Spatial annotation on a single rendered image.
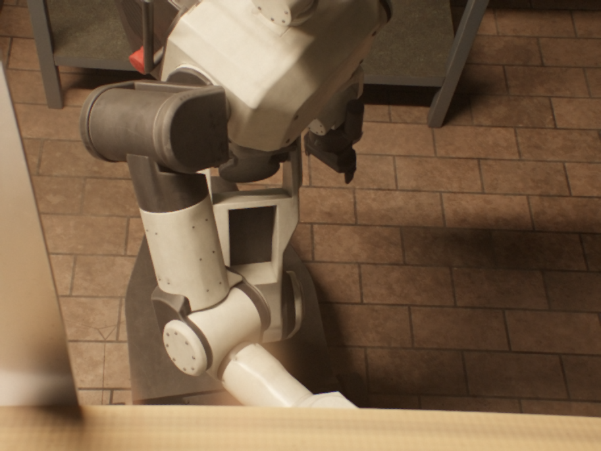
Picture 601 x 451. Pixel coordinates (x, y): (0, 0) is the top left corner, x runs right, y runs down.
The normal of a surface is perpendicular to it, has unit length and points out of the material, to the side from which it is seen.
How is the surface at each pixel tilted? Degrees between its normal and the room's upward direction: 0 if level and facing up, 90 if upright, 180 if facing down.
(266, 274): 19
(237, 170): 106
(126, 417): 33
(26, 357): 90
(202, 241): 58
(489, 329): 0
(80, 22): 0
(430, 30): 0
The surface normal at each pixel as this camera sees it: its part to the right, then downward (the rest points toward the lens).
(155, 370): 0.10, -0.54
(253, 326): 0.69, 0.15
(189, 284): 0.05, 0.43
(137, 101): -0.33, -0.70
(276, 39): 0.14, -0.30
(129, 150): -0.53, 0.60
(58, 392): 0.02, 0.84
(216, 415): 0.07, -0.91
